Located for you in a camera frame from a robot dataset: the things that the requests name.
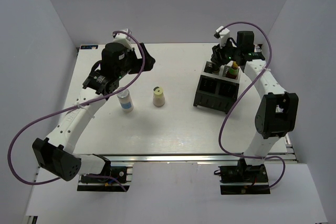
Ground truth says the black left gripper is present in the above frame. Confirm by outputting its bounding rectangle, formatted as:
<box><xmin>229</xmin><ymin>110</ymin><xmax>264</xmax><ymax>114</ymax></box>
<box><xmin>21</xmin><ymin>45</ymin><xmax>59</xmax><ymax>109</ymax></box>
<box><xmin>115</xmin><ymin>43</ymin><xmax>155</xmax><ymax>80</ymax></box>

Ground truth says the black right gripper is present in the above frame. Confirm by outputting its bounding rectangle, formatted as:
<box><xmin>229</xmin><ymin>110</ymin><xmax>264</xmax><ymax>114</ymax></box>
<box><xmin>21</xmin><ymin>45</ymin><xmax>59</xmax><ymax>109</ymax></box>
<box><xmin>211</xmin><ymin>37</ymin><xmax>240</xmax><ymax>67</ymax></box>

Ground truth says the black-capped spice bottle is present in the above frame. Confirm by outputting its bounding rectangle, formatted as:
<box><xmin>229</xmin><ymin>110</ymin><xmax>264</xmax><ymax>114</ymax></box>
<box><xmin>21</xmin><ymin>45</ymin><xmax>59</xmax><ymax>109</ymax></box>
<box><xmin>204</xmin><ymin>66</ymin><xmax>213</xmax><ymax>74</ymax></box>
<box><xmin>212</xmin><ymin>68</ymin><xmax>219</xmax><ymax>75</ymax></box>

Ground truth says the yellow-capped red sauce bottle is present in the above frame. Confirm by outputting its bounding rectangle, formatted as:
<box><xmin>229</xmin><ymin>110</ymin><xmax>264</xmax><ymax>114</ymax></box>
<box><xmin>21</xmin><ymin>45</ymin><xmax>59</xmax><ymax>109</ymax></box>
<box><xmin>226</xmin><ymin>61</ymin><xmax>239</xmax><ymax>79</ymax></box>

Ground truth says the cream-lidded seasoning shaker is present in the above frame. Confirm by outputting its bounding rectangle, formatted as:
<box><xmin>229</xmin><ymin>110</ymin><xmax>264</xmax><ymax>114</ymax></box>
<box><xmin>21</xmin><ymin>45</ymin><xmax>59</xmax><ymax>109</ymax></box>
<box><xmin>153</xmin><ymin>86</ymin><xmax>165</xmax><ymax>107</ymax></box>

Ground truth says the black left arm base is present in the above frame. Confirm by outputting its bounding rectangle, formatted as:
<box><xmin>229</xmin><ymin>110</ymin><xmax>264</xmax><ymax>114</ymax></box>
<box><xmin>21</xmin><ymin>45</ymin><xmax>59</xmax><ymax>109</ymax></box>
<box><xmin>77</xmin><ymin>154</ymin><xmax>133</xmax><ymax>193</ymax></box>

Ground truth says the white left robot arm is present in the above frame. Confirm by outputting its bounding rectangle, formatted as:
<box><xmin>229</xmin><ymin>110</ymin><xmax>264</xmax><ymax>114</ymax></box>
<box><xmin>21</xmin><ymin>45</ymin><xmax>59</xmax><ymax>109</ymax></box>
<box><xmin>32</xmin><ymin>42</ymin><xmax>155</xmax><ymax>182</ymax></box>

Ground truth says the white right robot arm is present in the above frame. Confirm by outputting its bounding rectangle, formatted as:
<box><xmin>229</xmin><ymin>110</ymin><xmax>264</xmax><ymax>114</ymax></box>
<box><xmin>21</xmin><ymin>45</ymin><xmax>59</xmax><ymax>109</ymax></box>
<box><xmin>211</xmin><ymin>29</ymin><xmax>299</xmax><ymax>182</ymax></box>

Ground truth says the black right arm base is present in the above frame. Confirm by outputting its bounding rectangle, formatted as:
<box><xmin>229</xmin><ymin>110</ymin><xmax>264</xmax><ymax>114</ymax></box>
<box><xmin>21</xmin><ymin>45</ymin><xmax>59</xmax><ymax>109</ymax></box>
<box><xmin>214</xmin><ymin>165</ymin><xmax>270</xmax><ymax>195</ymax></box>

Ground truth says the black condiment organizer rack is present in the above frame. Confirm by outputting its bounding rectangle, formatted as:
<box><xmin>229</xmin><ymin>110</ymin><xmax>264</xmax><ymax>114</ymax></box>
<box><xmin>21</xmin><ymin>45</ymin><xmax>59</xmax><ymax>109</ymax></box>
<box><xmin>193</xmin><ymin>61</ymin><xmax>240</xmax><ymax>113</ymax></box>

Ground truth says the blue-labelled white granule jar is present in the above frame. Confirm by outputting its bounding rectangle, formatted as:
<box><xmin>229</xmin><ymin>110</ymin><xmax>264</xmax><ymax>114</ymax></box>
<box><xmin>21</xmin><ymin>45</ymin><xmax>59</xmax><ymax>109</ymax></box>
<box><xmin>117</xmin><ymin>89</ymin><xmax>134</xmax><ymax>112</ymax></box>

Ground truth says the blue label sticker left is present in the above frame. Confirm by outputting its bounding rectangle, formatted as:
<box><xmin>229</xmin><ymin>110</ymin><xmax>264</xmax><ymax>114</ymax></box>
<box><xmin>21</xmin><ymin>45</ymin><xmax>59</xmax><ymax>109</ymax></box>
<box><xmin>80</xmin><ymin>45</ymin><xmax>99</xmax><ymax>50</ymax></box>

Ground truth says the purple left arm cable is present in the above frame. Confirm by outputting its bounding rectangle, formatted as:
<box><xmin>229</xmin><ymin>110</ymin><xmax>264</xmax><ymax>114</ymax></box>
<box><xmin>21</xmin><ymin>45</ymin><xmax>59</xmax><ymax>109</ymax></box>
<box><xmin>7</xmin><ymin>31</ymin><xmax>146</xmax><ymax>185</ymax></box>

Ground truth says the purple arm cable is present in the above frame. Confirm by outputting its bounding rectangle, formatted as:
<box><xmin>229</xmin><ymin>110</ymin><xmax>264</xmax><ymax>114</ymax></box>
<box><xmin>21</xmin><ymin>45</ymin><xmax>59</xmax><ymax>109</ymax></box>
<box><xmin>219</xmin><ymin>22</ymin><xmax>287</xmax><ymax>189</ymax></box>
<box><xmin>7</xmin><ymin>31</ymin><xmax>146</xmax><ymax>185</ymax></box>

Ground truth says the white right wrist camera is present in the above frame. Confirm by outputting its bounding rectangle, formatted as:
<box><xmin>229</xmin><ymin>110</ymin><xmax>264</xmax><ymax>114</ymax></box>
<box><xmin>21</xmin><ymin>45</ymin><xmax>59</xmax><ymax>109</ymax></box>
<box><xmin>214</xmin><ymin>26</ymin><xmax>230</xmax><ymax>48</ymax></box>

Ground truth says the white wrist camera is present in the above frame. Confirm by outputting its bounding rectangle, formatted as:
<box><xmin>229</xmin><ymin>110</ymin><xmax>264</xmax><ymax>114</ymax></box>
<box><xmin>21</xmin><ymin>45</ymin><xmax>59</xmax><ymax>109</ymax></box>
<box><xmin>214</xmin><ymin>26</ymin><xmax>230</xmax><ymax>48</ymax></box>
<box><xmin>111</xmin><ymin>28</ymin><xmax>132</xmax><ymax>50</ymax></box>

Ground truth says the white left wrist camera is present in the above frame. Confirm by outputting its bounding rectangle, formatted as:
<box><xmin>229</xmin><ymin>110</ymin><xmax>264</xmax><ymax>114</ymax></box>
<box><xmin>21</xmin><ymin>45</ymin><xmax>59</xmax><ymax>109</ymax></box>
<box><xmin>111</xmin><ymin>28</ymin><xmax>132</xmax><ymax>50</ymax></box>

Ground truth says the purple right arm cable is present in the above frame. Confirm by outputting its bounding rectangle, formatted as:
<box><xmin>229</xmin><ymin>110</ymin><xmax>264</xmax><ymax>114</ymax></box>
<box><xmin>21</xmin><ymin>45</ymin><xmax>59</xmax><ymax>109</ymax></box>
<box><xmin>219</xmin><ymin>22</ymin><xmax>287</xmax><ymax>189</ymax></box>

